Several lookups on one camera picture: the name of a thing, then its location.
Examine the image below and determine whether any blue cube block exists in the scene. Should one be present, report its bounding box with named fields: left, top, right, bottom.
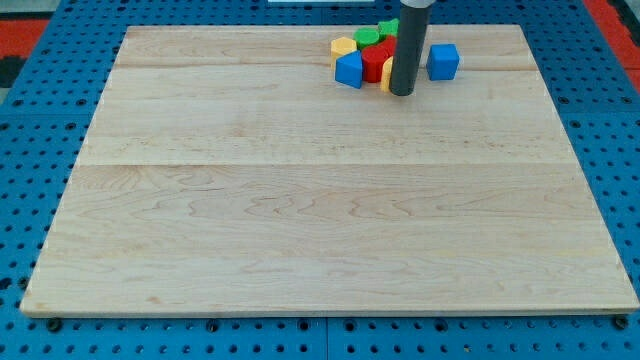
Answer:
left=426, top=44, right=460, bottom=81

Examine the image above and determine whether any light wooden board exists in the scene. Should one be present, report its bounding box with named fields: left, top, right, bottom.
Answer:
left=20, top=25, right=639, bottom=318

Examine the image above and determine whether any blue triangular prism block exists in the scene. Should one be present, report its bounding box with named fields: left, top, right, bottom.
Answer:
left=334, top=50, right=363, bottom=89

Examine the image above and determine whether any yellow block beside rod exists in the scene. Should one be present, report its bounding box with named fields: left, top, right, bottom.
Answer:
left=380, top=56, right=394, bottom=92

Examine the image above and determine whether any red cylinder block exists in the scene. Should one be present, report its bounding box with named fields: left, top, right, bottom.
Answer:
left=361, top=46, right=390, bottom=83

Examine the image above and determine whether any yellow hexagon block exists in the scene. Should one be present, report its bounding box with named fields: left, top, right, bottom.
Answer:
left=330, top=37, right=357, bottom=69

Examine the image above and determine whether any red block behind rod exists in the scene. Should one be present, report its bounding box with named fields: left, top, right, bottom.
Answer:
left=377, top=35, right=397, bottom=57

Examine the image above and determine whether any green cylinder block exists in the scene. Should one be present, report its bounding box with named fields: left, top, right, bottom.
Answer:
left=353, top=27, right=380, bottom=50

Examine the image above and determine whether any green star block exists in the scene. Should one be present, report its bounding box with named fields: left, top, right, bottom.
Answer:
left=377, top=18, right=400, bottom=41

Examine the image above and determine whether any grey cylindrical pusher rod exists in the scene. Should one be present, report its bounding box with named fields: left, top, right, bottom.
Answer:
left=389, top=0, right=435, bottom=96

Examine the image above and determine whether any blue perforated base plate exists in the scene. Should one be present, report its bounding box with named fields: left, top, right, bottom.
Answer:
left=1, top=0, right=639, bottom=359

